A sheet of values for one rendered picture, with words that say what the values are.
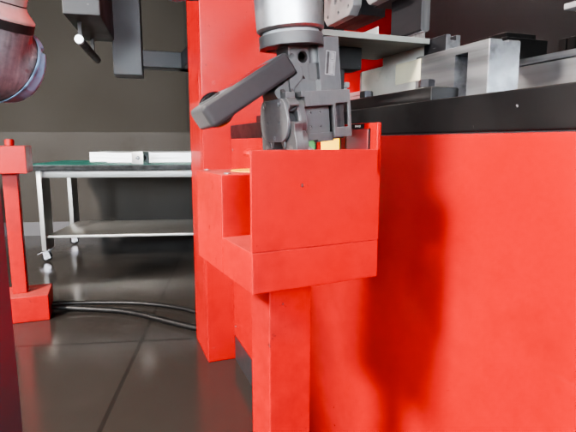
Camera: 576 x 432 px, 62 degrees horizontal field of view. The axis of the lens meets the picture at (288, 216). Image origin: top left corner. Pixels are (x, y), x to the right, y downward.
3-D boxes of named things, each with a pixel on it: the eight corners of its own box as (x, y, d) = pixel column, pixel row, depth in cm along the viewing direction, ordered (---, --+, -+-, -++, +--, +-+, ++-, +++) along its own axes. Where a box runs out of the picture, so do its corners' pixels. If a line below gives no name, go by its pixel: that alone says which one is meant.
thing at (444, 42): (382, 69, 101) (383, 53, 100) (394, 69, 102) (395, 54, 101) (445, 51, 82) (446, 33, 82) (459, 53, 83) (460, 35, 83)
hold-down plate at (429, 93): (343, 115, 104) (343, 100, 103) (364, 115, 105) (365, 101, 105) (430, 105, 76) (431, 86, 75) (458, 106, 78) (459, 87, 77)
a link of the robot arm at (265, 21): (270, -18, 47) (241, 3, 55) (274, 31, 48) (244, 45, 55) (335, -14, 51) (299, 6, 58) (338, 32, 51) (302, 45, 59)
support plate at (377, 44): (259, 51, 93) (259, 46, 93) (376, 60, 102) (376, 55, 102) (292, 33, 76) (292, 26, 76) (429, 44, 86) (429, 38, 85)
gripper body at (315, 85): (354, 141, 54) (348, 29, 52) (285, 149, 50) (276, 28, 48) (320, 142, 61) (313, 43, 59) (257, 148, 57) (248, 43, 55)
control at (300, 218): (198, 255, 68) (195, 125, 65) (298, 244, 75) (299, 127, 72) (252, 295, 50) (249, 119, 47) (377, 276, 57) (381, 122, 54)
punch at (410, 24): (390, 51, 99) (392, 2, 97) (399, 51, 99) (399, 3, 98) (419, 41, 89) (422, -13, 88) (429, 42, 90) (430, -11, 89)
